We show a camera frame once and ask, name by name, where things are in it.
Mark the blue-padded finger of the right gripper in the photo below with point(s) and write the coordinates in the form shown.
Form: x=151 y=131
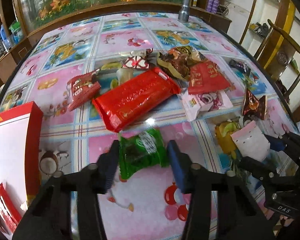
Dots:
x=276 y=144

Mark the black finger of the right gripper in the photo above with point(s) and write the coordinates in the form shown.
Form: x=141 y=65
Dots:
x=258 y=169

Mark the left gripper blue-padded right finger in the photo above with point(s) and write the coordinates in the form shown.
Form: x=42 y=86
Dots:
x=181 y=167

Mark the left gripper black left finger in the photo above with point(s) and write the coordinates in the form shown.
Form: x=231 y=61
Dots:
x=107 y=166

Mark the pink white small packet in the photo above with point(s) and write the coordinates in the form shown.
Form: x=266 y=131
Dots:
x=251 y=142

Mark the green snack packet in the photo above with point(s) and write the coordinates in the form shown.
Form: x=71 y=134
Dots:
x=143 y=150

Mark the dark brown candy packet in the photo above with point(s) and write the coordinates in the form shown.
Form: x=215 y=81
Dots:
x=253 y=106

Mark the large red snack packet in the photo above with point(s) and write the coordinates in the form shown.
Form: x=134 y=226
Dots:
x=129 y=101

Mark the pink white snack packet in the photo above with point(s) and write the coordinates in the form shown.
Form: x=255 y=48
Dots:
x=205 y=103

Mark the red chocolate bar packet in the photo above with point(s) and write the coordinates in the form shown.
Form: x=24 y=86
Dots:
x=83 y=88

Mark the dark purple candy wrapper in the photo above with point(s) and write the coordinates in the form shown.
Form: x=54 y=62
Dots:
x=240 y=66

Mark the red square snack packet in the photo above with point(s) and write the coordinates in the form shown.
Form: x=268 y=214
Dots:
x=205 y=77

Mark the brown gold snack packet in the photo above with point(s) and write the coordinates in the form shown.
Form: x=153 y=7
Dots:
x=177 y=61

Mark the red white candy packet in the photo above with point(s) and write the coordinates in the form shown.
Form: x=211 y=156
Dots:
x=137 y=59

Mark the colourful patterned tablecloth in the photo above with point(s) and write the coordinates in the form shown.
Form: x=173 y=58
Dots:
x=70 y=140

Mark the wooden chair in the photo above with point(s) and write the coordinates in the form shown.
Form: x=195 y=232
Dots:
x=282 y=58

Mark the red white box lid tray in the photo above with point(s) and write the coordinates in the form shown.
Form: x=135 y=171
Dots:
x=19 y=163

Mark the silver flashlight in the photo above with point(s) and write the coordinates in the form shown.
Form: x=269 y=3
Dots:
x=184 y=12

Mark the purple bottles on shelf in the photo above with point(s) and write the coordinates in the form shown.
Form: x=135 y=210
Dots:
x=212 y=6

